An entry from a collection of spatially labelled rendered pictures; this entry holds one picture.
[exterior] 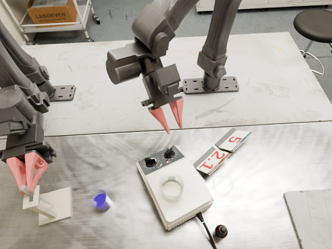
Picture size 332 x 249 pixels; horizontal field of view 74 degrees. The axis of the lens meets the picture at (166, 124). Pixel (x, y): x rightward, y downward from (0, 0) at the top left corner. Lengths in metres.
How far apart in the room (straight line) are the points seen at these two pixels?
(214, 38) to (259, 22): 2.34
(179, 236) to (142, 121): 0.36
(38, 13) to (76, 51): 1.65
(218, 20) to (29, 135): 0.54
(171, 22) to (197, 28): 2.28
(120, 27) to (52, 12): 0.71
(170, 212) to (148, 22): 0.41
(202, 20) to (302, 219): 2.53
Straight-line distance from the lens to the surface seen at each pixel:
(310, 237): 0.69
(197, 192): 0.55
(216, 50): 0.69
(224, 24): 0.66
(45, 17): 2.70
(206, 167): 0.64
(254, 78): 0.92
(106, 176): 0.68
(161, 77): 0.45
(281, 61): 1.03
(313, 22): 1.87
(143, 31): 0.50
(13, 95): 0.60
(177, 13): 0.51
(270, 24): 3.03
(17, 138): 0.60
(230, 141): 0.70
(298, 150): 0.78
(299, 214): 0.69
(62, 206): 0.68
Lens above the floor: 1.51
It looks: 56 degrees down
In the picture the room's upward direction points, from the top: 3 degrees counter-clockwise
